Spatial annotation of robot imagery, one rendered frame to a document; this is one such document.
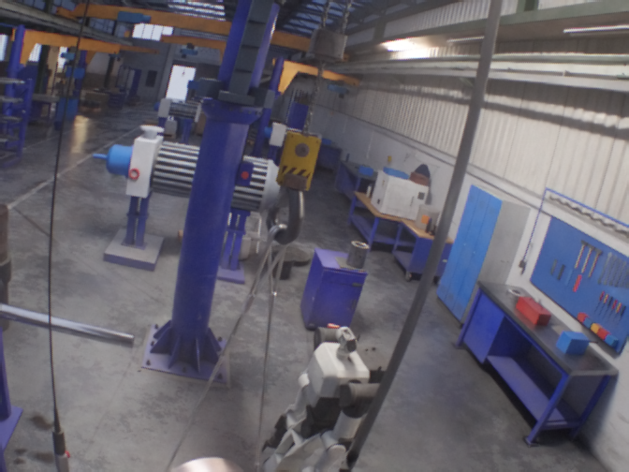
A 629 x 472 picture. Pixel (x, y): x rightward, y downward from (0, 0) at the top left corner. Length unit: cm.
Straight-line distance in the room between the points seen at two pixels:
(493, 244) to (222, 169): 373
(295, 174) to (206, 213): 260
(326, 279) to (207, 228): 172
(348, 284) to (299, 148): 407
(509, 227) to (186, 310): 404
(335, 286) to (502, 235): 233
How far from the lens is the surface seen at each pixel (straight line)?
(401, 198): 822
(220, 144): 336
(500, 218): 594
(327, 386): 190
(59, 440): 169
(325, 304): 496
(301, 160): 89
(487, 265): 608
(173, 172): 546
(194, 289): 369
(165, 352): 411
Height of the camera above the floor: 233
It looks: 16 degrees down
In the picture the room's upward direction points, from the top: 14 degrees clockwise
